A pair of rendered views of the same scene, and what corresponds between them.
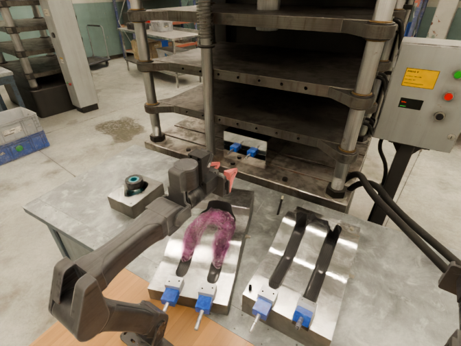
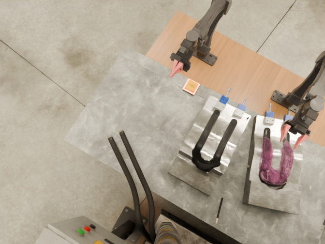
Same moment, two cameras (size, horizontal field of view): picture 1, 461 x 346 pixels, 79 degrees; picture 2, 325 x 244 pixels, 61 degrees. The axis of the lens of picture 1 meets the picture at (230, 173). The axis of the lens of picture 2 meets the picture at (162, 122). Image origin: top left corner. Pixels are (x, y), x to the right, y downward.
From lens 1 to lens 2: 1.29 m
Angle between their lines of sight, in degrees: 71
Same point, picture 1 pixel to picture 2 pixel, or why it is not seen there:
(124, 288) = (315, 132)
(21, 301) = not seen: outside the picture
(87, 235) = not seen: outside the picture
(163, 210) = (316, 90)
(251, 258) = (242, 154)
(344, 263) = (193, 133)
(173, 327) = (279, 111)
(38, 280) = not seen: outside the picture
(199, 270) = (275, 135)
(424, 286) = (141, 135)
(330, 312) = (207, 107)
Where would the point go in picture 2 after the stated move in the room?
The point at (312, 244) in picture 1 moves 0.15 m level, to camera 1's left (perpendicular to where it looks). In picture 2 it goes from (210, 145) to (238, 145)
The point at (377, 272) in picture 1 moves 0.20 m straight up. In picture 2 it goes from (165, 144) to (165, 137)
